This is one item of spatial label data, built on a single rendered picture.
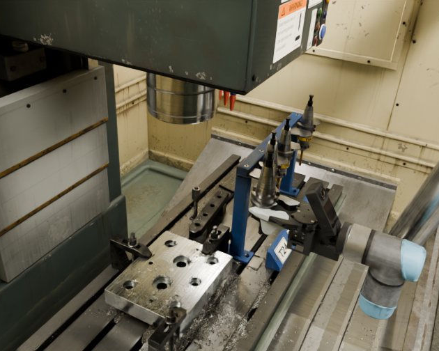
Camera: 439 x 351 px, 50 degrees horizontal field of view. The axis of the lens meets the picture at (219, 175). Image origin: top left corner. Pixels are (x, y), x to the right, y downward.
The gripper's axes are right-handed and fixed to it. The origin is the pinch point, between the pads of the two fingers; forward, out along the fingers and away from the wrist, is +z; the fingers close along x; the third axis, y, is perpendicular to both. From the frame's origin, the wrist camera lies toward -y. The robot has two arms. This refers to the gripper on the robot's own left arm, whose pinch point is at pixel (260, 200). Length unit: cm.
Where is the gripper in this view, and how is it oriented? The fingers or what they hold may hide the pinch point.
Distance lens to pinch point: 104.7
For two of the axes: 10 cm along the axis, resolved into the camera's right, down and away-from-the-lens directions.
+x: 4.6, -4.4, 7.7
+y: -0.7, 8.5, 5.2
